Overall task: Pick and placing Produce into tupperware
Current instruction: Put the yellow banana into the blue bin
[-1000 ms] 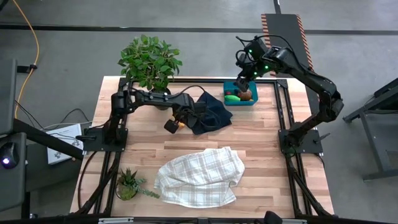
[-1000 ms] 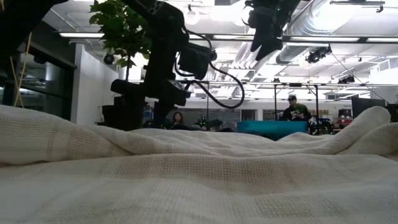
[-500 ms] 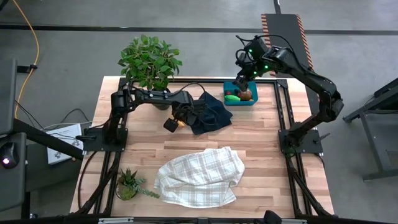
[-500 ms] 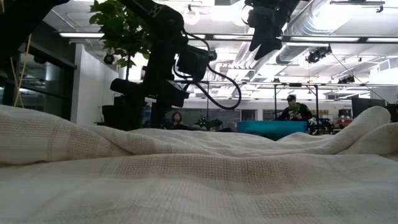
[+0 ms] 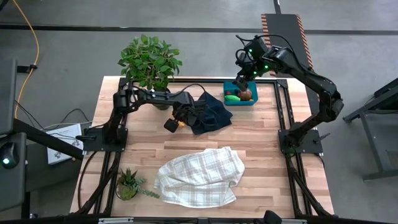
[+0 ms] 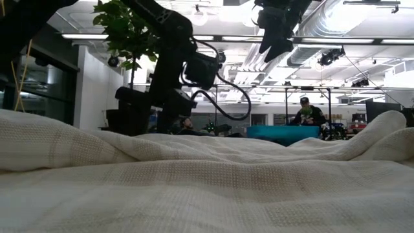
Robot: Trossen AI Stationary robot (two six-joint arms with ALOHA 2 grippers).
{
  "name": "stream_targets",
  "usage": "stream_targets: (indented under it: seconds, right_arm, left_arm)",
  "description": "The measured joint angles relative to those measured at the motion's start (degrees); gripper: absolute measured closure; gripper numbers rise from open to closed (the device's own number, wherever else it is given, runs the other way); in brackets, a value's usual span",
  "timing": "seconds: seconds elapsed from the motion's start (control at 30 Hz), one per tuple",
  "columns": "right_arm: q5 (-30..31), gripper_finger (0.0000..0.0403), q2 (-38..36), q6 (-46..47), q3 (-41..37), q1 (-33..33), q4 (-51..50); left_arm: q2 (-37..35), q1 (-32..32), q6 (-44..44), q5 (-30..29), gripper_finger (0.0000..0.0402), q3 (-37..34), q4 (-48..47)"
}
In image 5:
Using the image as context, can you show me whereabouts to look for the silver frame bracket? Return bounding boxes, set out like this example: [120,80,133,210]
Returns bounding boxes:
[272,218,308,224]
[98,217,134,224]

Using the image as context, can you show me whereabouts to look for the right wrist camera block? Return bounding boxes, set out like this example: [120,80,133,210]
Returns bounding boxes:
[233,75,249,91]

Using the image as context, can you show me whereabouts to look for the black rounded object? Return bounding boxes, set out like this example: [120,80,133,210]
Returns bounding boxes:
[263,210,283,224]

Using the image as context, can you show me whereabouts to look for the black aluminium table frame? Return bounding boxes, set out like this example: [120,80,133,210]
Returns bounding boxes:
[70,75,335,220]

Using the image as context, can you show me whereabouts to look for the dark curved hose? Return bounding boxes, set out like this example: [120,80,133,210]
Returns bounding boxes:
[76,151,99,210]

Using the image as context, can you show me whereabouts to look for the black device with light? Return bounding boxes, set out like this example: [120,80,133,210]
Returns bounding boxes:
[0,141,19,170]

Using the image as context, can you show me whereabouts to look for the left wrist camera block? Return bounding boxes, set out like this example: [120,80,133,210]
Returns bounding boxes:
[164,118,180,133]

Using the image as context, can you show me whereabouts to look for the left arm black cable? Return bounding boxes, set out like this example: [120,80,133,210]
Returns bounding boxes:
[178,83,208,94]

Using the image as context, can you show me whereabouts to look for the navy blue cloth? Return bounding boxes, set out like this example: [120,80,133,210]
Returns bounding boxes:
[186,91,234,136]

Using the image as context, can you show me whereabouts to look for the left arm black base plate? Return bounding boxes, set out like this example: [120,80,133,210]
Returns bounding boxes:
[76,126,129,153]

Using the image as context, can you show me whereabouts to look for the small potted succulent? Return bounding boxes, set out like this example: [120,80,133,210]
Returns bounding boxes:
[114,167,161,202]

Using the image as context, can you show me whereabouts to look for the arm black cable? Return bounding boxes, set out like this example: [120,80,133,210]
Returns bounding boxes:
[178,83,208,94]
[235,33,307,74]

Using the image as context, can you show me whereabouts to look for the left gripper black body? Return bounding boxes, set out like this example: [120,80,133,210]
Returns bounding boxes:
[172,102,200,127]

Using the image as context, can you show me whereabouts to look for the yellow cable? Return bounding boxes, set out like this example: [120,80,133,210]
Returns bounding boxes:
[11,0,40,119]

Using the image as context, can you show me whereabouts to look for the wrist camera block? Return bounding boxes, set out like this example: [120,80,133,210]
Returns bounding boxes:
[233,75,249,91]
[164,118,180,133]

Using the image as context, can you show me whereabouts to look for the teal plastic tupperware container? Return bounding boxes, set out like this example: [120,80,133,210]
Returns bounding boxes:
[223,81,259,107]

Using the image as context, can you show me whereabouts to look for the black diagonal beam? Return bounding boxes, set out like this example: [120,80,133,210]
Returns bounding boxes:
[12,118,85,161]

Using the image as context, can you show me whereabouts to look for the black striped-edge floor mat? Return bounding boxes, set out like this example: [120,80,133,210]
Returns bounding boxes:
[260,12,321,97]

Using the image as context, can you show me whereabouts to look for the white plaid kitchen towel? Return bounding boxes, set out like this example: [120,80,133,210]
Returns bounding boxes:
[154,146,246,208]

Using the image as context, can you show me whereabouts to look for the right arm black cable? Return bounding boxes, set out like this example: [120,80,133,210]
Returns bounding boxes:
[235,33,307,74]

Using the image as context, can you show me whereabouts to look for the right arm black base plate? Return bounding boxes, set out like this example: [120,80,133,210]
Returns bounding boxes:
[278,128,331,156]

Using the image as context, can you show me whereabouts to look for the white printed cardboard box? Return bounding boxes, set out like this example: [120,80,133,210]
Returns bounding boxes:
[45,123,85,166]

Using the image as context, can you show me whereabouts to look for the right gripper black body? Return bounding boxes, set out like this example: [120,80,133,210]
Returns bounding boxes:
[236,46,270,80]

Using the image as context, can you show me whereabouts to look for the brown toy kiwi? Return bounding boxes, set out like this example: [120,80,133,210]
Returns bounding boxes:
[238,88,253,102]

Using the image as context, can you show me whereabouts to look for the dark metal table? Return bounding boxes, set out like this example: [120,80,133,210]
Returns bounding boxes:
[343,77,398,181]

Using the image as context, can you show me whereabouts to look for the large leafy potted plant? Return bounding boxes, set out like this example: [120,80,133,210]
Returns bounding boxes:
[117,34,183,111]

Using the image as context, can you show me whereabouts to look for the dark grey cart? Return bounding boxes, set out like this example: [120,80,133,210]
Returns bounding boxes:
[0,57,29,218]

